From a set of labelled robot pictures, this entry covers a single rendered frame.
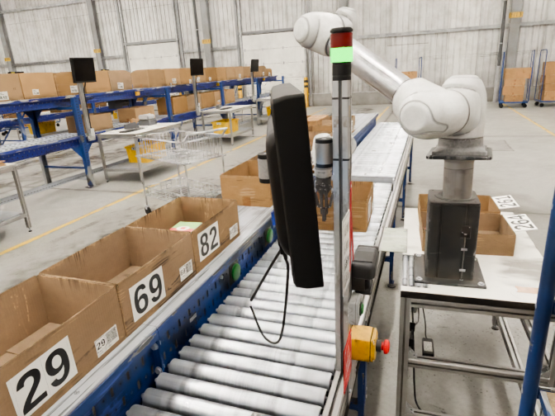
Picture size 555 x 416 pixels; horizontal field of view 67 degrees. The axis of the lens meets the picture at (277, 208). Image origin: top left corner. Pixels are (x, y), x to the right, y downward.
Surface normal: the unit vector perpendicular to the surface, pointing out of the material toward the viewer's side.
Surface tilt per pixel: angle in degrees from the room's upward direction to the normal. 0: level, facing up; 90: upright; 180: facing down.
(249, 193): 91
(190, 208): 90
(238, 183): 91
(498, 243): 90
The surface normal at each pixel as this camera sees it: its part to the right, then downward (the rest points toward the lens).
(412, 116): -0.70, 0.29
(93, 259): 0.94, 0.05
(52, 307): -0.33, 0.32
